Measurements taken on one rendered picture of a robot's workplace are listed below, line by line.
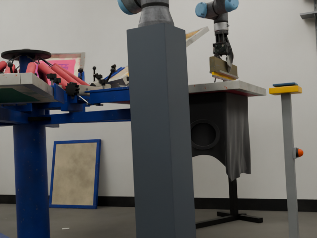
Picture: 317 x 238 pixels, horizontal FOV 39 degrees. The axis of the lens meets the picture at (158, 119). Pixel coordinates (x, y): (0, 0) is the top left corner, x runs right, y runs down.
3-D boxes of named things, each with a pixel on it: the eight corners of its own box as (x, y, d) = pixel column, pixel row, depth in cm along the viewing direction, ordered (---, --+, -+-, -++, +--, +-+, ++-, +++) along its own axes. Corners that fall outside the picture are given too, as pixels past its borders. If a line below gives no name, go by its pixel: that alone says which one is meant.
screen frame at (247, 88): (266, 95, 254) (266, 89, 254) (239, 88, 201) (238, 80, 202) (141, 105, 287) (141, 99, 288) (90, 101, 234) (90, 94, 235)
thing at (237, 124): (252, 174, 251) (248, 96, 252) (230, 183, 210) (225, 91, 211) (247, 174, 252) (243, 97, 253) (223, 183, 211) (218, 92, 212)
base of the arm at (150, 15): (162, 23, 177) (161, -2, 178) (130, 29, 185) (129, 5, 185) (180, 29, 190) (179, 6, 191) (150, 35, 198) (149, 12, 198)
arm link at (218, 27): (216, 26, 238) (231, 24, 235) (216, 35, 238) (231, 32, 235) (211, 23, 232) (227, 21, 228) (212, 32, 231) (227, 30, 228)
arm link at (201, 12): (209, -3, 218) (224, 1, 225) (193, 3, 227) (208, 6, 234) (210, 13, 218) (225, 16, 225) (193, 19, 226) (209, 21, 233)
